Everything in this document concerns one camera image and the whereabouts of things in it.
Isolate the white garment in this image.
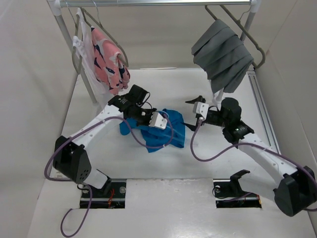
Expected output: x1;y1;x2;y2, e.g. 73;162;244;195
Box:
72;8;111;104

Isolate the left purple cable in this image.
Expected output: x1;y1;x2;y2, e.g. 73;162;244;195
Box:
44;111;174;238

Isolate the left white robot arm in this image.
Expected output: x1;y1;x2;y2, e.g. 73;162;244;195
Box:
51;85;185;197

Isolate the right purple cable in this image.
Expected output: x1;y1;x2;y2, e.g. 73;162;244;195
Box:
190;117;317;211

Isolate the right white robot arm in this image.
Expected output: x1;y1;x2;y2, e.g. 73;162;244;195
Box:
186;96;317;217

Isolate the grey hanger with pink garment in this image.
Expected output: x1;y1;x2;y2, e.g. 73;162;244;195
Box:
80;0;129;67

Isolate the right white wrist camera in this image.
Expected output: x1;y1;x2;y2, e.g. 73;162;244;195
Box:
193;102;209;120

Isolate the grey garment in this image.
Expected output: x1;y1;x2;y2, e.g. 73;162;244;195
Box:
191;19;254;93

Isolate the pink patterned garment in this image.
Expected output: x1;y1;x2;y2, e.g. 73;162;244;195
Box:
91;27;130;95

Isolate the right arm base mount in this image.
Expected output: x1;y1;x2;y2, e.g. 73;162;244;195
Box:
212;170;262;209

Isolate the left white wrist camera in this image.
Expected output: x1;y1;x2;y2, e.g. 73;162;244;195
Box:
149;112;167;130

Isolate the aluminium rail right side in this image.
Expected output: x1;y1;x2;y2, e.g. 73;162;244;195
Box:
247;70;280;153

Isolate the purple cable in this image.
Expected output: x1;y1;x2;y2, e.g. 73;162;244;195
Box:
190;117;317;211
44;111;174;238

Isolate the metal clothes rack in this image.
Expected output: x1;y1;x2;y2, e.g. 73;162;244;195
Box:
47;0;263;106

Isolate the blue t shirt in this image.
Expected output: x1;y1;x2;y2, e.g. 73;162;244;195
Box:
127;109;185;153

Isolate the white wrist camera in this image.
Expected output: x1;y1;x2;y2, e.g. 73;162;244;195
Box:
149;112;167;130
193;102;209;120

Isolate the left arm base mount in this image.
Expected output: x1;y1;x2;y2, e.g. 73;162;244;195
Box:
77;179;127;209

